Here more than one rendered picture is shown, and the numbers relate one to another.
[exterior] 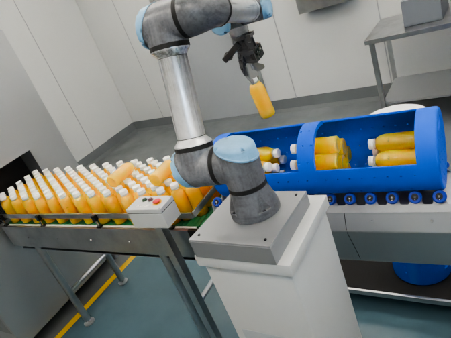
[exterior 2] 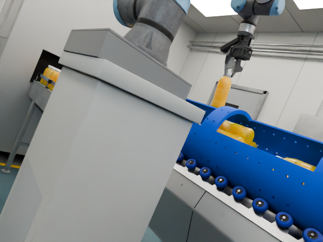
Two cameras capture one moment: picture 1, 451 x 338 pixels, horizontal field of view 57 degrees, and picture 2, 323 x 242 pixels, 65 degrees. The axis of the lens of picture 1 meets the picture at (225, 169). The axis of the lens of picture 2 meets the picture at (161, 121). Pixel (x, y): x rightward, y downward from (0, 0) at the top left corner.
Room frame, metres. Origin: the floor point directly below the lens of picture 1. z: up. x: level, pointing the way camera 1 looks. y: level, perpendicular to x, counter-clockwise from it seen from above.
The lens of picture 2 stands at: (0.40, -0.31, 1.10)
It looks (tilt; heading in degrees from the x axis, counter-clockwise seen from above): 2 degrees down; 12
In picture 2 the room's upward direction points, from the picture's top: 24 degrees clockwise
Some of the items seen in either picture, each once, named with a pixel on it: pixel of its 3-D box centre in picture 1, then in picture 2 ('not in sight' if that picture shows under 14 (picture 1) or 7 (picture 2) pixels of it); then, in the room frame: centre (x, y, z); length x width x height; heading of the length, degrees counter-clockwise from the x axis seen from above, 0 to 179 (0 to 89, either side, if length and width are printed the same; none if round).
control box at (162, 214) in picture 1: (153, 211); not in sight; (1.63, 0.36, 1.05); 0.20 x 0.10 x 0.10; 53
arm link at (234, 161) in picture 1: (237, 161); (164, 8); (1.08, -0.04, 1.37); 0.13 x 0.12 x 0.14; 59
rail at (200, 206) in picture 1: (213, 189); not in sight; (1.78, 0.09, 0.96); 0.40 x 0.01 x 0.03; 143
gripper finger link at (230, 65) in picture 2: (252, 74); (230, 66); (1.67, -0.24, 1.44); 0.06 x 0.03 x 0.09; 48
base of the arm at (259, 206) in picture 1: (251, 196); (147, 45); (1.07, -0.04, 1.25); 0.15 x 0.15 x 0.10
